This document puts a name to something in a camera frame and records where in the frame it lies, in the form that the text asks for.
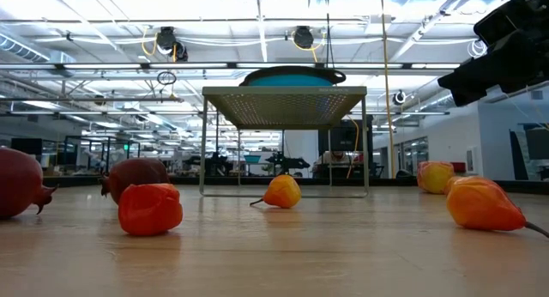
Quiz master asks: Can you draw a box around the small yellow-red toy pear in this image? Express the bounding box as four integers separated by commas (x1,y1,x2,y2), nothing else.
445,175,549,239
250,173,303,209

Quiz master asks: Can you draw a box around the blue collapsible bowl grey rim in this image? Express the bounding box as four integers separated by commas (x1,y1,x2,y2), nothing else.
238,65,347,88

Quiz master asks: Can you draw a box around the dark red toy pomegranate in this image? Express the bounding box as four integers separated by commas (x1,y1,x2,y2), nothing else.
100,157,172,206
0,146,59,221

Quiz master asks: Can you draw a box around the red yellow toy mango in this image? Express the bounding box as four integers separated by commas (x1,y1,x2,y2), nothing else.
416,161,455,196

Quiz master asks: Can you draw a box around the black monitor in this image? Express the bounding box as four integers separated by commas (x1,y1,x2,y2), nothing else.
317,115,374,163

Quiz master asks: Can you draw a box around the small red-orange toy fruit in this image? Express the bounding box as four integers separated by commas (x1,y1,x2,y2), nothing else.
118,183,184,237

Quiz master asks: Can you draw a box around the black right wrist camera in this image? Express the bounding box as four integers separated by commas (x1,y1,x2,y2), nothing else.
474,3,531,47

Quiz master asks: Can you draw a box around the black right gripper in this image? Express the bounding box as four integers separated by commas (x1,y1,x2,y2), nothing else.
437,0,549,108

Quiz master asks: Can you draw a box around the pale green perforated metal shelf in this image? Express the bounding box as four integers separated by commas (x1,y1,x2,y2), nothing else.
198,85,371,199

